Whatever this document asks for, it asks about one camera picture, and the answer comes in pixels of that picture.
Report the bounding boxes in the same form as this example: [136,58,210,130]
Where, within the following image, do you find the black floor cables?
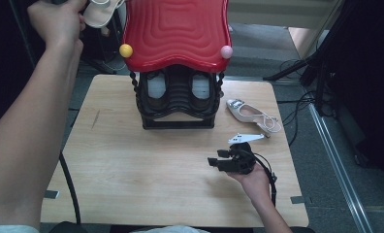
[277,57,318,148]

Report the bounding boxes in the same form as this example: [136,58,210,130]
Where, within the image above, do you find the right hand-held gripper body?
[227,132,266,176]

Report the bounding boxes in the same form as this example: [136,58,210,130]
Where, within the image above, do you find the black leather shoe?
[144,71,169,113]
[189,71,214,112]

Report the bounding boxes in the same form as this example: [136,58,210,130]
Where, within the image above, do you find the person's left hand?
[27,0,88,50]

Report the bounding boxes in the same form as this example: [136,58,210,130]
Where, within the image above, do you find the black chair armrest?
[288,226,316,233]
[48,220,88,233]

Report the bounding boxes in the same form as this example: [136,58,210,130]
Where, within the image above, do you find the red and black shoe rack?
[118,0,235,130]

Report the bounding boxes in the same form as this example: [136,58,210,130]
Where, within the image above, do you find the black tripod stand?
[262,0,346,118]

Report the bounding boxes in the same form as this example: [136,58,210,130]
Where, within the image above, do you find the metal floor rail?
[307,103,374,233]

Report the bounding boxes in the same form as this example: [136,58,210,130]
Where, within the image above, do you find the person's right hand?
[226,161,272,202]

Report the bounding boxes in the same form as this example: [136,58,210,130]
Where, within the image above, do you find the right hand-held gripper cable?
[252,151,278,207]

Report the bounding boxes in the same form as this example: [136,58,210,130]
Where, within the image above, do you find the white heeled sandal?
[82,0,127,30]
[225,98,283,139]

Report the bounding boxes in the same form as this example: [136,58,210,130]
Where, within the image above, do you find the black metal stand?
[80,28,120,76]

